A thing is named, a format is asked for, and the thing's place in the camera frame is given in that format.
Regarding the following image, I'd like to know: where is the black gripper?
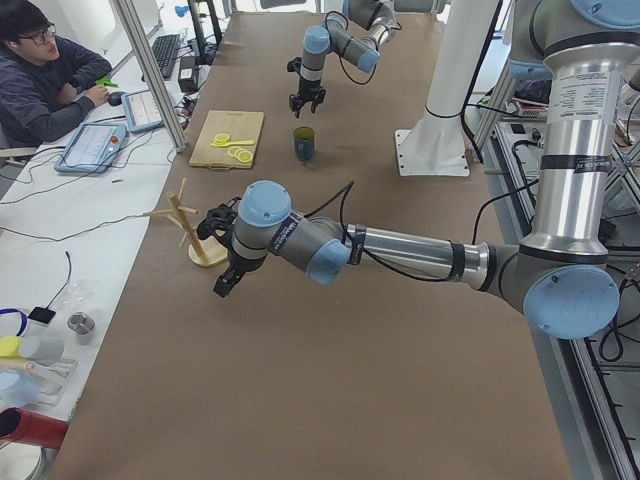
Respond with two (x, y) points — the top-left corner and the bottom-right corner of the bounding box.
(213, 234), (265, 298)
(289, 77), (326, 118)

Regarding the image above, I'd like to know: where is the blue mug yellow inside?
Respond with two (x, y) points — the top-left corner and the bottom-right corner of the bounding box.
(293, 126), (315, 162)

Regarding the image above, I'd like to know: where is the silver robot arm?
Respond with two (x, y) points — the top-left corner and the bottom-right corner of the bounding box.
(287, 1), (402, 116)
(210, 1), (639, 339)

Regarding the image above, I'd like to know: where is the wooden cup storage rack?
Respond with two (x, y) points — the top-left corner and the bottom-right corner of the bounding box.
(144, 178), (227, 268)

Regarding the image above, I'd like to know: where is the small steel cup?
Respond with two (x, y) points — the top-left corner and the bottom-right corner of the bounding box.
(67, 312), (96, 345)

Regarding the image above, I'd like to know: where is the grey plastic cup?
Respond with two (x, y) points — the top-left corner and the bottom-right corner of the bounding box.
(18, 336), (64, 366)

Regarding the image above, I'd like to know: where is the clear cup tray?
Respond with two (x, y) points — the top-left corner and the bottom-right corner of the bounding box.
(1, 357), (77, 407)

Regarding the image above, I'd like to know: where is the yellow plastic cup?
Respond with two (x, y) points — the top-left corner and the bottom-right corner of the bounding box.
(0, 336), (23, 359)

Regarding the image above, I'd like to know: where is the light blue plastic cup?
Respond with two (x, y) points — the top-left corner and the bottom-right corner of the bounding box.
(1, 369), (40, 407)

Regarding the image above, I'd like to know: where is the yellow toy knife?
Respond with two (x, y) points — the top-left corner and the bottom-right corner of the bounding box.
(210, 140), (255, 148)

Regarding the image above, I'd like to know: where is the lemon slice stack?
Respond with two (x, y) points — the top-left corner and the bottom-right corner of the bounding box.
(227, 146), (253, 164)

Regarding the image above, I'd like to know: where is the wooden cutting board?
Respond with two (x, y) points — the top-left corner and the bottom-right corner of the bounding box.
(188, 110), (265, 170)

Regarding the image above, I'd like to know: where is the single lemon slice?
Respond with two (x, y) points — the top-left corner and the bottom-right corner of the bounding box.
(212, 133), (230, 146)

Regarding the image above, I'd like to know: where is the black power adapter box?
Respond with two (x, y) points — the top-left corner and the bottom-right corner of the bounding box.
(178, 56), (199, 93)

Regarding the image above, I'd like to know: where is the black keyboard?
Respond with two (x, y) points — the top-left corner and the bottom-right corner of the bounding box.
(151, 34), (181, 79)

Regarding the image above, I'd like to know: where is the far blue teach pendant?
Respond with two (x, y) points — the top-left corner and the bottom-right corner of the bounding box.
(121, 90), (164, 133)

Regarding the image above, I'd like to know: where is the blue teach pendant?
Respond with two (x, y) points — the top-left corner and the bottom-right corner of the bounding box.
(121, 90), (164, 133)
(54, 122), (128, 174)

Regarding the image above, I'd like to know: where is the white side table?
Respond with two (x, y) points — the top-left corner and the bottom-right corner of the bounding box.
(0, 9), (231, 480)

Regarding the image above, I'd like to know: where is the near blue teach pendant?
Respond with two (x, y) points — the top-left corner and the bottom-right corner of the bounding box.
(54, 122), (128, 174)

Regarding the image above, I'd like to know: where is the black computer mouse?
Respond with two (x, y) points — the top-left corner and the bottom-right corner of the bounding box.
(108, 91), (124, 107)

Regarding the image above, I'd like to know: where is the black square pad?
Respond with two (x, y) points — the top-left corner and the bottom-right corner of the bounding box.
(28, 306), (56, 325)

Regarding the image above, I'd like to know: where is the seated person dark hoodie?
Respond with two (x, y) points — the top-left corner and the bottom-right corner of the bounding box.
(1, 1), (112, 148)

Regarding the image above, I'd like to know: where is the red bottle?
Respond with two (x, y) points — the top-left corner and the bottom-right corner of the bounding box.
(1, 407), (69, 450)

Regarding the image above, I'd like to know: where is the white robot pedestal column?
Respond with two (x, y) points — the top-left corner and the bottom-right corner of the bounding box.
(395, 0), (502, 177)

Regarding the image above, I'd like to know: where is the aluminium frame post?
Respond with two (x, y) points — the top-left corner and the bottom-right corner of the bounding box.
(113, 0), (187, 153)

